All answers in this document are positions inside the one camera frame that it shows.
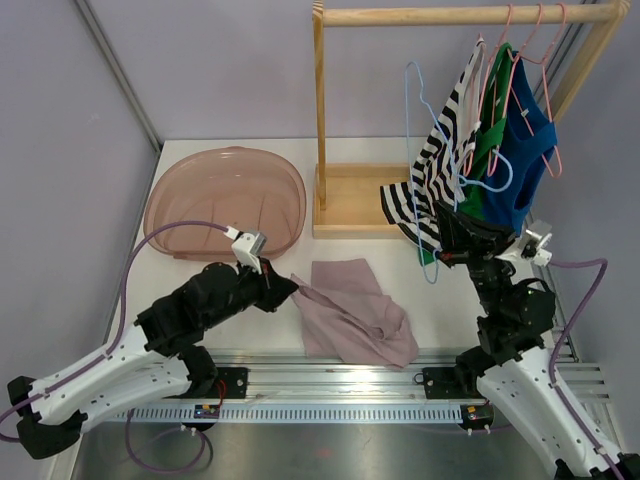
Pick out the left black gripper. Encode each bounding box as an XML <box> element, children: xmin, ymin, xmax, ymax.
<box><xmin>204</xmin><ymin>255</ymin><xmax>299</xmax><ymax>329</ymax></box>

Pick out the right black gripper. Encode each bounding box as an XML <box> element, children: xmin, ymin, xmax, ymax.
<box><xmin>434</xmin><ymin>198</ymin><xmax>516</xmax><ymax>316</ymax></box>

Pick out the pink tank top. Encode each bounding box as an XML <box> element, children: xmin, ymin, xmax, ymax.
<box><xmin>291</xmin><ymin>258</ymin><xmax>419</xmax><ymax>368</ymax></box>

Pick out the light blue wire hanger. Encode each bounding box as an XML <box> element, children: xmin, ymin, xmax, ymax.
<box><xmin>403</xmin><ymin>61</ymin><xmax>514</xmax><ymax>285</ymax></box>

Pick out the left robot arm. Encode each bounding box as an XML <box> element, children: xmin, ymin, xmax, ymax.
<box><xmin>7</xmin><ymin>260</ymin><xmax>299</xmax><ymax>460</ymax></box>

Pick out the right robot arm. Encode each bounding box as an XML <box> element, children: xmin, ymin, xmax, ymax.
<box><xmin>434</xmin><ymin>201</ymin><xmax>639</xmax><ymax>479</ymax></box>

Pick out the green tank top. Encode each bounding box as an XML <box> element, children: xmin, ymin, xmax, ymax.
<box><xmin>417</xmin><ymin>42</ymin><xmax>515</xmax><ymax>267</ymax></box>

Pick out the black white striped tank top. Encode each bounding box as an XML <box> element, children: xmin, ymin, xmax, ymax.
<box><xmin>380</xmin><ymin>38</ymin><xmax>485</xmax><ymax>265</ymax></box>

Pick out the blue tank top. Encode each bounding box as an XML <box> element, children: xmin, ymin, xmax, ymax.
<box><xmin>480</xmin><ymin>61</ymin><xmax>557</xmax><ymax>232</ymax></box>

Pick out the pink hanger under green top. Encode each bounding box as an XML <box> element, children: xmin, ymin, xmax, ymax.
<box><xmin>483</xmin><ymin>4</ymin><xmax>520</xmax><ymax>178</ymax></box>

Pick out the pink hanger under blue top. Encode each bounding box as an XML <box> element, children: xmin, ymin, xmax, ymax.
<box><xmin>516</xmin><ymin>2</ymin><xmax>567</xmax><ymax>179</ymax></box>

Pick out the pink hanger under striped top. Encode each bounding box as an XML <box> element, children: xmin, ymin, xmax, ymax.
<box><xmin>461</xmin><ymin>3</ymin><xmax>514</xmax><ymax>177</ymax></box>

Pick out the pink plastic basin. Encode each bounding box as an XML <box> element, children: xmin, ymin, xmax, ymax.
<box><xmin>143</xmin><ymin>146</ymin><xmax>306</xmax><ymax>260</ymax></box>

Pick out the wooden clothes rack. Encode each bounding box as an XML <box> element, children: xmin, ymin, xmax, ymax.
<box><xmin>312</xmin><ymin>1</ymin><xmax>631</xmax><ymax>239</ymax></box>

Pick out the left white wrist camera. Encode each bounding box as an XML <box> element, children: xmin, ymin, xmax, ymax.
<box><xmin>225</xmin><ymin>226</ymin><xmax>266</xmax><ymax>274</ymax></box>

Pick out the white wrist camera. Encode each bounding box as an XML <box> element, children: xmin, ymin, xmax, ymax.
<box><xmin>225</xmin><ymin>226</ymin><xmax>266</xmax><ymax>274</ymax></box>
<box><xmin>497</xmin><ymin>220</ymin><xmax>552</xmax><ymax>267</ymax></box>

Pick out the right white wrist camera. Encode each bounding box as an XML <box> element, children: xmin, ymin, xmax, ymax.
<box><xmin>497</xmin><ymin>220</ymin><xmax>552</xmax><ymax>267</ymax></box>

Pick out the aluminium rail frame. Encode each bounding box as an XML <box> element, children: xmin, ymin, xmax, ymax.
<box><xmin>211</xmin><ymin>349</ymin><xmax>455</xmax><ymax>403</ymax></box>

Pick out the white slotted cable duct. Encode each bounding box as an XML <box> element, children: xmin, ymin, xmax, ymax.
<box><xmin>132</xmin><ymin>403</ymin><xmax>462</xmax><ymax>424</ymax></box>

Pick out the left corner aluminium post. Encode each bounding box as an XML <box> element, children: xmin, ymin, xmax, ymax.
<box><xmin>74</xmin><ymin>0</ymin><xmax>164</xmax><ymax>154</ymax></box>

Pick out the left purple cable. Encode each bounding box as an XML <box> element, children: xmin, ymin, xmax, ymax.
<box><xmin>0</xmin><ymin>220</ymin><xmax>214</xmax><ymax>472</ymax></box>

